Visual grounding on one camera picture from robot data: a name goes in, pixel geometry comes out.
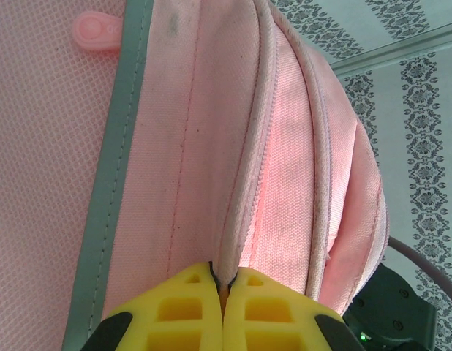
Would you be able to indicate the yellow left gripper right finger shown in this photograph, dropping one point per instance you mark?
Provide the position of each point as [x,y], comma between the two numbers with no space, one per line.
[277,318]

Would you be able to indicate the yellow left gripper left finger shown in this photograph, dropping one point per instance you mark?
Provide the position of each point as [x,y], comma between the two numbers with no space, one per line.
[175,314]

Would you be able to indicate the pink school backpack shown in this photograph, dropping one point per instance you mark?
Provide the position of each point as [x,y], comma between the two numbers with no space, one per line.
[175,146]

